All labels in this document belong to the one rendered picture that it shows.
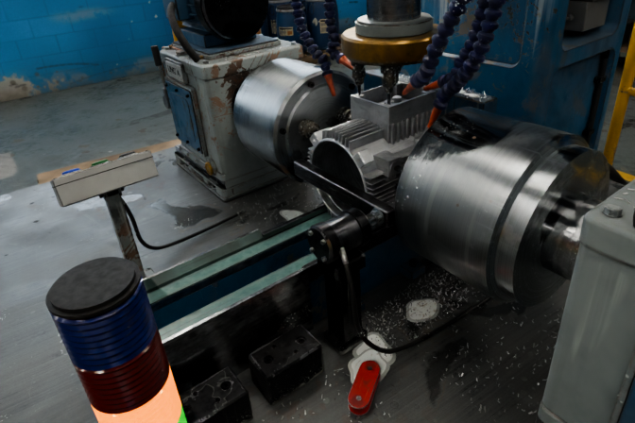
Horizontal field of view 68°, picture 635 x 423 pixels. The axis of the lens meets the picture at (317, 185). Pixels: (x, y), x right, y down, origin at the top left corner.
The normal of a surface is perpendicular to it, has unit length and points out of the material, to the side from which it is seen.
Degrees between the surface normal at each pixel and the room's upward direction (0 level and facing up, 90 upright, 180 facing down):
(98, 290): 0
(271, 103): 54
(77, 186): 67
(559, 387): 89
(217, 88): 90
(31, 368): 0
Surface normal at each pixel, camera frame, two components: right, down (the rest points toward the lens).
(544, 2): -0.80, 0.33
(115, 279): -0.07, -0.88
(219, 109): 0.60, 0.34
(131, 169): 0.53, -0.02
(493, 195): -0.69, -0.24
